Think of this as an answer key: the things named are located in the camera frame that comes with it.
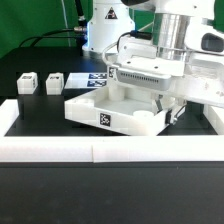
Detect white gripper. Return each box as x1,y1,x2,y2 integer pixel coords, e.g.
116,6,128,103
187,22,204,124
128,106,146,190
103,37,224,125

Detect white square table top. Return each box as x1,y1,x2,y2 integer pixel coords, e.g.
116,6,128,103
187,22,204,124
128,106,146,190
65,87,175,136

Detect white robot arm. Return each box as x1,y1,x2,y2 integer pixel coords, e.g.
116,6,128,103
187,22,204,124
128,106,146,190
83,0,224,112

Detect white U-shaped obstacle fence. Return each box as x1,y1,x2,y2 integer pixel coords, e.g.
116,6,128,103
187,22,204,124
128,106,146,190
0,99,224,163

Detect white marker base plate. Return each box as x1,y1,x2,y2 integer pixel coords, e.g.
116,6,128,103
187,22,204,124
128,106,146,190
65,72,107,89

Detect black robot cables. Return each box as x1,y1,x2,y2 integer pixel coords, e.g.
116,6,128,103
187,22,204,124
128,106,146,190
18,0,89,48

